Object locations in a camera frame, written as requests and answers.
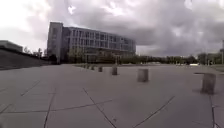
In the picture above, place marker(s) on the low grey building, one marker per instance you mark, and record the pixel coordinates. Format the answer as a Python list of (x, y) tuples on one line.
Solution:
[(9, 45)]

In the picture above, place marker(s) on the dark sloping wall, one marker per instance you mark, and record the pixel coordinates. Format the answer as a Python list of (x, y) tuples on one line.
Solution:
[(16, 60)]

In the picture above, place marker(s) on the row of concrete bollards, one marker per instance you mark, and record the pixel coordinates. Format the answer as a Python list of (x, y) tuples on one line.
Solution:
[(143, 75)]

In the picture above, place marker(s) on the grey paved plaza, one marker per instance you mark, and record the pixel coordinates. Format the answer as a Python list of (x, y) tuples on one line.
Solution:
[(110, 96)]

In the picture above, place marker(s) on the large glass-fronted building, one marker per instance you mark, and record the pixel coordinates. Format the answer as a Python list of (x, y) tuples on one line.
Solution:
[(90, 41)]

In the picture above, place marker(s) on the dark raised ground strip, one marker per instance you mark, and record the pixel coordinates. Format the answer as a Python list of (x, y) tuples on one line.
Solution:
[(216, 67)]

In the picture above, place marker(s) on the row of trees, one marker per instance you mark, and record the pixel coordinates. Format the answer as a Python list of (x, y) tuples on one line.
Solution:
[(160, 60)]

